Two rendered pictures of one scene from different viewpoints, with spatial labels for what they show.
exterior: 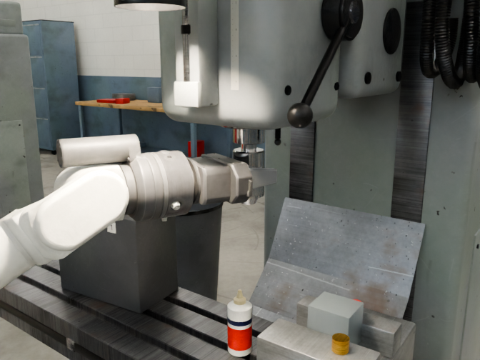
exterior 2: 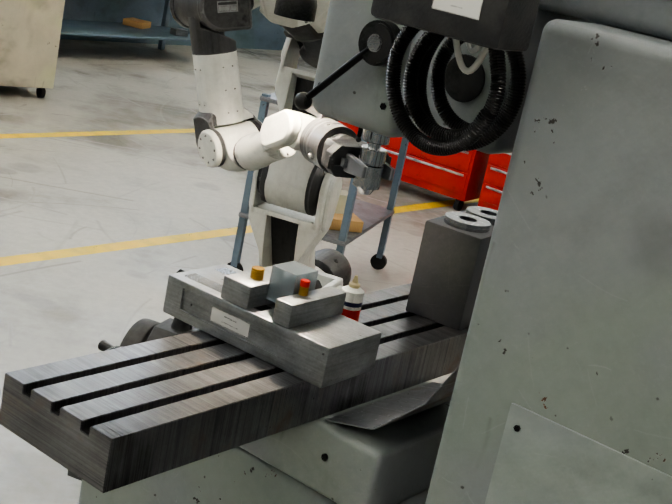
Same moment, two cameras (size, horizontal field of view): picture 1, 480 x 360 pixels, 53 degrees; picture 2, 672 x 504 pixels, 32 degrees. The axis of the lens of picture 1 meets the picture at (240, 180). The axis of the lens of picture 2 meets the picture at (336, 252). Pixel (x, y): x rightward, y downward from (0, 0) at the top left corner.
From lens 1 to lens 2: 206 cm
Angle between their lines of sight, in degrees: 85
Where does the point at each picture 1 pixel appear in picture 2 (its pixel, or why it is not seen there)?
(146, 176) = (306, 127)
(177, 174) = (316, 134)
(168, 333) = (371, 314)
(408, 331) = (314, 340)
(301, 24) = (343, 43)
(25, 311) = not seen: hidden behind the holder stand
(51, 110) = not seen: outside the picture
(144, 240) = (430, 245)
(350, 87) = not seen: hidden behind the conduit
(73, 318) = (396, 290)
